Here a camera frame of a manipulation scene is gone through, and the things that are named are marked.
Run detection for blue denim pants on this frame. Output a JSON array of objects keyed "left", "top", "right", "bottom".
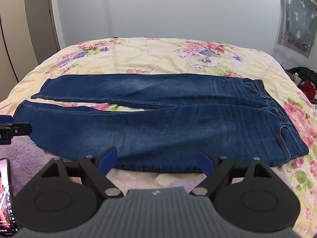
[{"left": 13, "top": 73, "right": 309, "bottom": 174}]

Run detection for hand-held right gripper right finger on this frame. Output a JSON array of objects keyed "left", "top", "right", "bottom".
[{"left": 192, "top": 148, "right": 275, "bottom": 199}]

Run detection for purple fuzzy blanket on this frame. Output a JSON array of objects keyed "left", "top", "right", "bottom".
[{"left": 0, "top": 135, "right": 250, "bottom": 204}]

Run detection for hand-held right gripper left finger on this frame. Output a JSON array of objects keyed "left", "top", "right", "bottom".
[{"left": 41, "top": 146, "right": 123, "bottom": 199}]

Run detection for beige wardrobe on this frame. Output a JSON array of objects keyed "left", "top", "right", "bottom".
[{"left": 0, "top": 0, "right": 61, "bottom": 103}]

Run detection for floral yellow bedspread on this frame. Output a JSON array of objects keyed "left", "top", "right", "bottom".
[{"left": 0, "top": 37, "right": 317, "bottom": 236}]

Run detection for pile of clothes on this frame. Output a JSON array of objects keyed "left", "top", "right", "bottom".
[{"left": 287, "top": 66, "right": 317, "bottom": 106}]

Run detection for black smartphone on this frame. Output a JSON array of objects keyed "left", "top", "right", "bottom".
[{"left": 0, "top": 157, "right": 19, "bottom": 234}]

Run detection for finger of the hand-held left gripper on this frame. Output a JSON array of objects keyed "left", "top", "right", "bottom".
[{"left": 0, "top": 115, "right": 33, "bottom": 145}]

